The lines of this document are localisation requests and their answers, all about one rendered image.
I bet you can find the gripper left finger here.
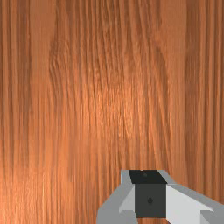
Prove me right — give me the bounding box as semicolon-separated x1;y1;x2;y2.
96;169;151;224

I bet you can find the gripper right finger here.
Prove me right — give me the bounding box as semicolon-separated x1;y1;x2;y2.
150;169;224;224

